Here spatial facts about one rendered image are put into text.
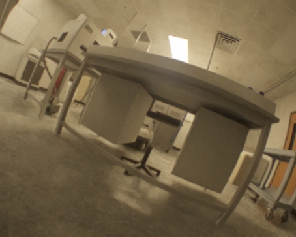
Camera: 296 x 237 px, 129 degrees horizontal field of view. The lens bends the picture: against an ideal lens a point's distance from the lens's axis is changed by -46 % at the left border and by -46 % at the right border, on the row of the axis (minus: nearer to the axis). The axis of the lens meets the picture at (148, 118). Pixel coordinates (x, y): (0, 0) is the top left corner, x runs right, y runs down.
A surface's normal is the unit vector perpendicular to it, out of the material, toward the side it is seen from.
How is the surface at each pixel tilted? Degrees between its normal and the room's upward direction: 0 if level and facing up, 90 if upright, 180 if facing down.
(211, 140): 90
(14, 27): 90
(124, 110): 90
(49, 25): 90
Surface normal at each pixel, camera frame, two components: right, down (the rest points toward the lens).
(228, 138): -0.26, -0.12
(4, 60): 0.88, 0.38
